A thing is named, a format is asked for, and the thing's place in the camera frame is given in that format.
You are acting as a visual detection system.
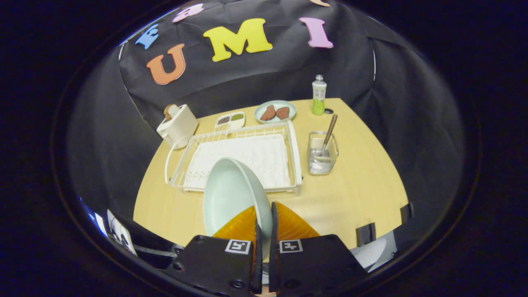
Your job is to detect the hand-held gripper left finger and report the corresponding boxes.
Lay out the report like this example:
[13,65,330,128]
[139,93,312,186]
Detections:
[165,205,263,297]

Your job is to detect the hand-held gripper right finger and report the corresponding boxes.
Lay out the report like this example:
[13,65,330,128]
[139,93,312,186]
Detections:
[269,201,368,297]

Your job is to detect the clear cutlery basket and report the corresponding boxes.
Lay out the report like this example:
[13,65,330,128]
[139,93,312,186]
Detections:
[307,131,339,176]

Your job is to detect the white wire dish rack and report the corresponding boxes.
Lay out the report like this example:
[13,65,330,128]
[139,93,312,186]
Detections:
[165,120,303,195]

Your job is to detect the wooden handled spoon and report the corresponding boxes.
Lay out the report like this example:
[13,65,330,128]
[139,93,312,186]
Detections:
[316,114,338,159]

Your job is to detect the pale green plate with meat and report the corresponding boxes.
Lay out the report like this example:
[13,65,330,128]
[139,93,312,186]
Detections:
[254,100,297,124]

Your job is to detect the white drip tray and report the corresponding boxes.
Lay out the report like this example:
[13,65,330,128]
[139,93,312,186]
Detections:
[184,134,291,190]

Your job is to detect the white divided seasoning tray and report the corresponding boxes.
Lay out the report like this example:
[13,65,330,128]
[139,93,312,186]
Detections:
[214,111,245,132]

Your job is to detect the white toaster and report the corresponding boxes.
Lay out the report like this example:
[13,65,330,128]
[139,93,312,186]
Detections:
[156,104,199,149]

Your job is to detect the green tea bottle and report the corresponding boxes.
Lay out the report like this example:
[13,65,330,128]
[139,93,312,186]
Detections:
[311,75,327,116]

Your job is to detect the white toaster cable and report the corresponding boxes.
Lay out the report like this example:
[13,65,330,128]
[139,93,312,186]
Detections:
[164,138,191,185]

